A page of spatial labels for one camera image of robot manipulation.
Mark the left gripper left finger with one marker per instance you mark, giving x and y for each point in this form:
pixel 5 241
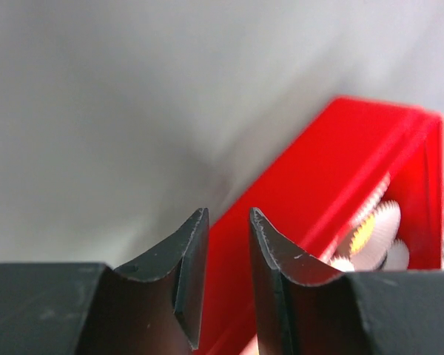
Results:
pixel 152 304

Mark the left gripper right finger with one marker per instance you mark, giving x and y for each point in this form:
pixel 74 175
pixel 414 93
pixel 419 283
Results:
pixel 304 306

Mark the round dotted biscuit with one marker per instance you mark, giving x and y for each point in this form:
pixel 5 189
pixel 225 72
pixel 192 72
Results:
pixel 361 235

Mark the red cookie box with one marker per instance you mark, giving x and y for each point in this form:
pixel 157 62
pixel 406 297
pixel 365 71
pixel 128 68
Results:
pixel 312 191

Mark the white paper cup front-middle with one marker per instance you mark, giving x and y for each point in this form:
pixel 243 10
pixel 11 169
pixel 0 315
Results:
pixel 343 264

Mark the white paper cup middle-left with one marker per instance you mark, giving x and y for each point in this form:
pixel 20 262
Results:
pixel 388 216

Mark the white paper cup back-left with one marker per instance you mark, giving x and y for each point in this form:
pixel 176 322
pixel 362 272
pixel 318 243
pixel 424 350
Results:
pixel 397 257

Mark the white paper cup front-left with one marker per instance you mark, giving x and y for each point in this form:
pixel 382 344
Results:
pixel 370 203

